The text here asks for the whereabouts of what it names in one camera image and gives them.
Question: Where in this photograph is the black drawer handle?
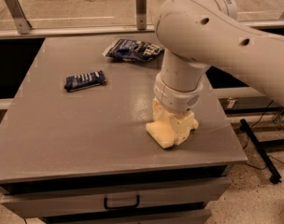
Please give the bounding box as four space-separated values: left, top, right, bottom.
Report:
103 195 140 211

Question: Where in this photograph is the dark blue snack bar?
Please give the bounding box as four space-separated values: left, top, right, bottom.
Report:
64 70 107 91

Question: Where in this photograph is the left metal railing bracket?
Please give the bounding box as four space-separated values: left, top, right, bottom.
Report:
5 0 32 35

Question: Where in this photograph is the metal railing bracket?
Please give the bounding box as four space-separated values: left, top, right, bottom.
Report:
5 0 32 35
135 0 147 30

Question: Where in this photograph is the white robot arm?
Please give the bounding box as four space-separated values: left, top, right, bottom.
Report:
146 0 284 148

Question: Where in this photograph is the black floor stand bar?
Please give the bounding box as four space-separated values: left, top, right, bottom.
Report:
240 119 281 184

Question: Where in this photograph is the middle metal railing bracket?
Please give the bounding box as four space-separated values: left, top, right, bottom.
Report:
135 0 147 30

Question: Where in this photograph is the blue chip bag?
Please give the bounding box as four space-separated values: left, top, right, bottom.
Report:
103 38 164 63

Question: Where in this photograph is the yellow sponge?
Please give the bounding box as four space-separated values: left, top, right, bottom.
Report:
146 120 175 148

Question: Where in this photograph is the black floor cable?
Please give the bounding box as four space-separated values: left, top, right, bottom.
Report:
241 100 284 173

